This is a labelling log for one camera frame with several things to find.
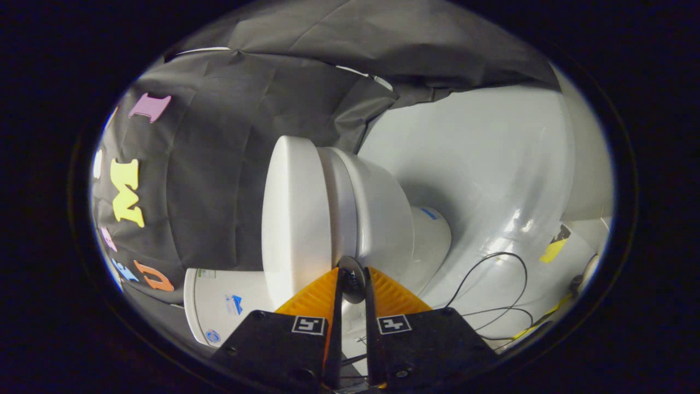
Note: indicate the black backdrop cloth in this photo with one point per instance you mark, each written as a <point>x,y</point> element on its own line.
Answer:
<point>219,164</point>

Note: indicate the yellow and black floor tape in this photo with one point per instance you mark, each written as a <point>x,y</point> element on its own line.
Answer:
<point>552,251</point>

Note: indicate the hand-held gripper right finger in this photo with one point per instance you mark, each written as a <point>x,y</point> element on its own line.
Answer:
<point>372,328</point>

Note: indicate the white toilet seat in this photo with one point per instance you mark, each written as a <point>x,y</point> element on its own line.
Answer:
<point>342,208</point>

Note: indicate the white toilet lid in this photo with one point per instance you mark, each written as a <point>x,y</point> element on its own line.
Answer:
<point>295,219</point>

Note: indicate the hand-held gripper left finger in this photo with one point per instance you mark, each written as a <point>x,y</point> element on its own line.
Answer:
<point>334,328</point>

